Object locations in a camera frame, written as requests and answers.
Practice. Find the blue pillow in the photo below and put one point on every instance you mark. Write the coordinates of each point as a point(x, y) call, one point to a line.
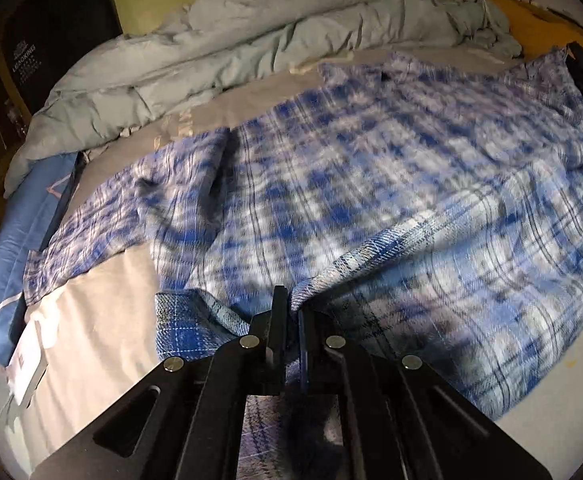
point(16, 260)

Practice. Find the white card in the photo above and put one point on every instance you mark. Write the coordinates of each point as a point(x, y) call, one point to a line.
point(26, 365)

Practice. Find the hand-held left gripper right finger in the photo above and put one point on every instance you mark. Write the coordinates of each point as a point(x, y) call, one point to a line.
point(304, 350)

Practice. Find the grey printed bed sheet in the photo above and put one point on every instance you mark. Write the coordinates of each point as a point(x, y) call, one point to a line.
point(96, 320)

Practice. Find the black printed bag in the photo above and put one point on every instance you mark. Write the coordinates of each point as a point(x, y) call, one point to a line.
point(56, 35)

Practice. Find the blue plaid flannel shirt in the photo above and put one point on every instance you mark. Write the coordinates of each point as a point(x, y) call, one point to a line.
point(371, 185)

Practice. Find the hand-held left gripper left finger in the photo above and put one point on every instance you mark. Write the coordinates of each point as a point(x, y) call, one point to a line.
point(277, 320)

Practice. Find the grey-blue crumpled duvet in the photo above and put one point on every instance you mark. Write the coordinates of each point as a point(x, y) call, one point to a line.
point(231, 45)

